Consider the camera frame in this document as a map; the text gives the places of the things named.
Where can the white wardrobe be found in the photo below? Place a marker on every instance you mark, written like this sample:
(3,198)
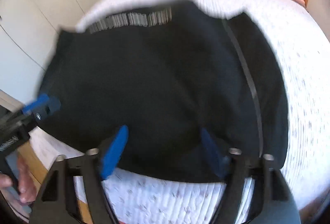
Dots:
(29,30)

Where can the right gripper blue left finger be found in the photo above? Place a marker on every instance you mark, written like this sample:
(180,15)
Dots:
(111,151)

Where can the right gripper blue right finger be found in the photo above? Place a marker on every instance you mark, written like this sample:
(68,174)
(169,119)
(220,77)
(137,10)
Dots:
(215,156)

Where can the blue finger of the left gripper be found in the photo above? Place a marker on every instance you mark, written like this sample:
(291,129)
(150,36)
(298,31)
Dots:
(48,106)
(34,104)

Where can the black jacket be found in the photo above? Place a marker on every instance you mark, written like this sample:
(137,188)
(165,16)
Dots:
(167,72)

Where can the person's left hand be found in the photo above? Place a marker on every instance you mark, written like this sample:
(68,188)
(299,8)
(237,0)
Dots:
(26,188)

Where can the white patterned bed mattress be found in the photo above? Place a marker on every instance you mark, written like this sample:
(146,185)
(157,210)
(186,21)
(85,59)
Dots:
(302,52)

